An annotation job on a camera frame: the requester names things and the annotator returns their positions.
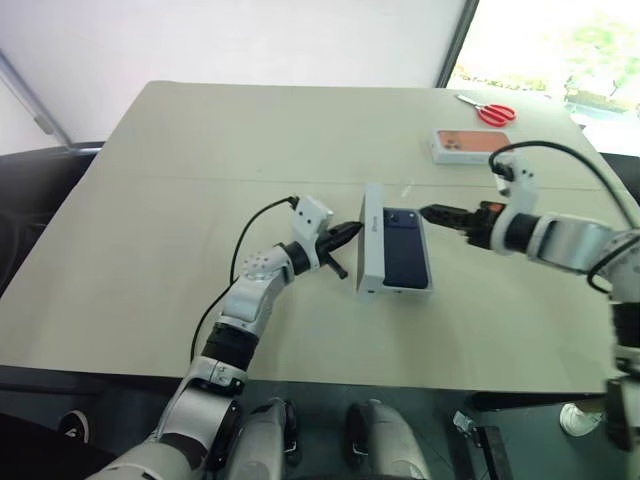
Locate black shoe with white logo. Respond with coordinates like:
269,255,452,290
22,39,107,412
56,408,92,445

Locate grey and black rounded shape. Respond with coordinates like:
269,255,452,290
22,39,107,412
345,399,432,480
238,397,302,480

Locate white phone box base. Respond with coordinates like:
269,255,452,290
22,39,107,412
381,205,436,298

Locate black seat edge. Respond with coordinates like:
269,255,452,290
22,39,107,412
597,151,640,204

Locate black metal bracket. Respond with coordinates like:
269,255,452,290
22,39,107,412
472,426,507,480

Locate red handled scissors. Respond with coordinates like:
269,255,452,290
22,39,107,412
455,93,519,127

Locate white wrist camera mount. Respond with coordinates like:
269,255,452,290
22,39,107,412
288,195,336,272
491,152,540,255

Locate grey metal pole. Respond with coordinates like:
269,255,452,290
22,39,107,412
0,48,72,149

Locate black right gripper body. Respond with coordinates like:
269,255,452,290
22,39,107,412
464,198,507,250

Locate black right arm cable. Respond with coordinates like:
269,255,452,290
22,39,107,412
488,141,632,297

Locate dark window frame post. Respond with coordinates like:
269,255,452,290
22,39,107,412
431,0,481,91

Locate dark blue smartphone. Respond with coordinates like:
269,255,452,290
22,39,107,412
383,206,433,292

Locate phone box with orange print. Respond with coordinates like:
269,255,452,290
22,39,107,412
430,128,517,167

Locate white sneaker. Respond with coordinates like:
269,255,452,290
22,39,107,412
558,398,609,439

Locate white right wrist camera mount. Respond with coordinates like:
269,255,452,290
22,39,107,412
491,152,540,255

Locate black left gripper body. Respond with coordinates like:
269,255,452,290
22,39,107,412
312,227,349,281

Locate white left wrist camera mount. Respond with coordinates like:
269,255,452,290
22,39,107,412
288,195,336,272

